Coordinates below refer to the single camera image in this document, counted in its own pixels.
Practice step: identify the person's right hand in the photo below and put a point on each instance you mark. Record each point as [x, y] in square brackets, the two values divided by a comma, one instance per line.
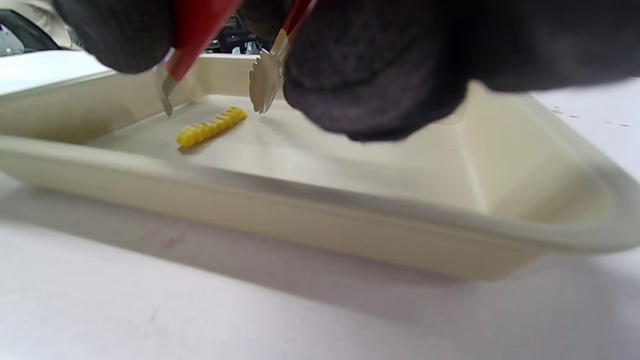
[390, 65]

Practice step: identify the beige baking tray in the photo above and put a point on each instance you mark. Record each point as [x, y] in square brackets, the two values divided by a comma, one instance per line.
[325, 200]

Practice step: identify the yellow crinkle-cut fry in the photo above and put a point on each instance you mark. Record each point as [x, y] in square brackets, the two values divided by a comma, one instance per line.
[210, 127]

